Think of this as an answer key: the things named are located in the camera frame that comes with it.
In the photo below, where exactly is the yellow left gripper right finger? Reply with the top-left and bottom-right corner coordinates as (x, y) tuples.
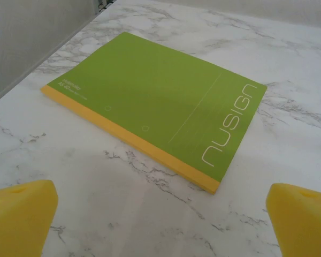
(266, 183), (321, 257)

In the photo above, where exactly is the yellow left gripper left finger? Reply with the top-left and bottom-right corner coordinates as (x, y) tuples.
(0, 179), (58, 257)

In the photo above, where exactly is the green notebook with yellow spine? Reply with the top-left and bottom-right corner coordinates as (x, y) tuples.
(40, 31), (268, 195)

